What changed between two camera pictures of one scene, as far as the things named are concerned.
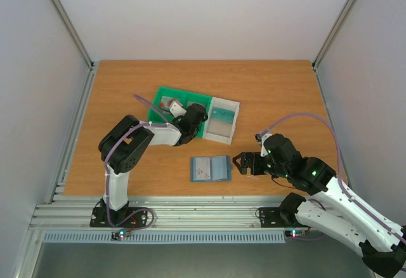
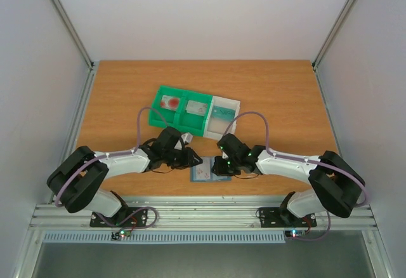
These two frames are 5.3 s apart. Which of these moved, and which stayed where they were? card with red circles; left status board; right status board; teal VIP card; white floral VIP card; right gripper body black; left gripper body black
Moved: left gripper body black; right gripper body black
Stayed: card with red circles; teal VIP card; right status board; white floral VIP card; left status board
